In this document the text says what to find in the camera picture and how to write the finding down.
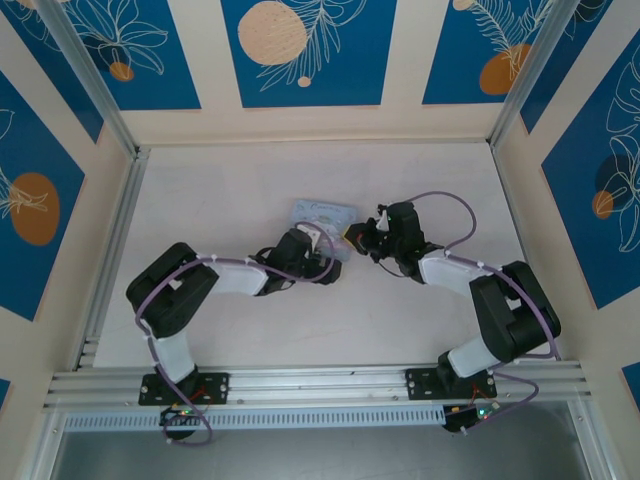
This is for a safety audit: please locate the grey metal panel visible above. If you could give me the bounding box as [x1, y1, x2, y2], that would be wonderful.
[49, 427, 589, 480]

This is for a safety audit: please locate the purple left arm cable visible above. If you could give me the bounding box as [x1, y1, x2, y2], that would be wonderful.
[134, 219, 336, 446]

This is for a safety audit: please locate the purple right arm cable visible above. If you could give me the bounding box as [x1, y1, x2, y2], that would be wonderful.
[414, 189, 564, 436]

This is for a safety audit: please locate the white slotted cable duct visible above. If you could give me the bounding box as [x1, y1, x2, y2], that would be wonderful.
[64, 405, 446, 432]

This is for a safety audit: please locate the aluminium frame post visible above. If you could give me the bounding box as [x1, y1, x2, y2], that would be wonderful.
[488, 0, 591, 151]
[34, 0, 151, 161]

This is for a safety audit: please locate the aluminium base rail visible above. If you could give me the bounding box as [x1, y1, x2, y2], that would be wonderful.
[42, 362, 599, 409]

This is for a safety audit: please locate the aluminium side rail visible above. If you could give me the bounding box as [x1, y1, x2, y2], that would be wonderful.
[72, 147, 151, 371]
[489, 144, 564, 364]

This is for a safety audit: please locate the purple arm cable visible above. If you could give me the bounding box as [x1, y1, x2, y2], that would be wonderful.
[414, 189, 564, 436]
[134, 219, 336, 446]

